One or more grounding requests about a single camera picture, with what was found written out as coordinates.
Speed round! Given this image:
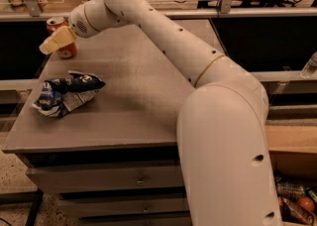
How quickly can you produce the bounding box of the crumpled blue chip bag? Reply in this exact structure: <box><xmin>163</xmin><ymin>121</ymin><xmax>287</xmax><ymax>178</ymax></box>
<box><xmin>33</xmin><ymin>70</ymin><xmax>106</xmax><ymax>118</ymax></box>

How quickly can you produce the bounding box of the plastic bottle in box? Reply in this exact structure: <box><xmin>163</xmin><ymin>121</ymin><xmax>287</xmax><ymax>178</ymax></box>
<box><xmin>276</xmin><ymin>182</ymin><xmax>305</xmax><ymax>199</ymax></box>

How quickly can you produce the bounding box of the grey drawer cabinet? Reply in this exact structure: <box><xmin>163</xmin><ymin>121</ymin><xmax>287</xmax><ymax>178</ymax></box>
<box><xmin>3</xmin><ymin>26</ymin><xmax>193</xmax><ymax>226</ymax></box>

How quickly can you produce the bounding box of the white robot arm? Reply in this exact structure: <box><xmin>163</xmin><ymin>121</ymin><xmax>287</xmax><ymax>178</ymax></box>
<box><xmin>40</xmin><ymin>0</ymin><xmax>282</xmax><ymax>226</ymax></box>

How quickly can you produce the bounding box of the orange soda can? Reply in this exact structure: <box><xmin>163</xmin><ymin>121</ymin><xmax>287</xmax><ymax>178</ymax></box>
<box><xmin>47</xmin><ymin>17</ymin><xmax>77</xmax><ymax>58</ymax></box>

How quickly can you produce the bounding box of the snack bag in box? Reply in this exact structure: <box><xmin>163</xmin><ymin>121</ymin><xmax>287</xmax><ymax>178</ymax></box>
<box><xmin>278</xmin><ymin>196</ymin><xmax>315</xmax><ymax>226</ymax></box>

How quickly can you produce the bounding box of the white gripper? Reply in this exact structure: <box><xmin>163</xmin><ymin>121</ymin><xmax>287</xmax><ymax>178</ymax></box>
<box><xmin>39</xmin><ymin>1</ymin><xmax>100</xmax><ymax>55</ymax></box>

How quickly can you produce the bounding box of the cardboard box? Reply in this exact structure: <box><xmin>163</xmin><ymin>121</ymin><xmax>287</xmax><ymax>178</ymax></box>
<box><xmin>270</xmin><ymin>153</ymin><xmax>317</xmax><ymax>226</ymax></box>

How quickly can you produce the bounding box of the red apple in box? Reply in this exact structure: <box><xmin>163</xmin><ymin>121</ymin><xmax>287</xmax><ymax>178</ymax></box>
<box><xmin>296</xmin><ymin>196</ymin><xmax>315</xmax><ymax>212</ymax></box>

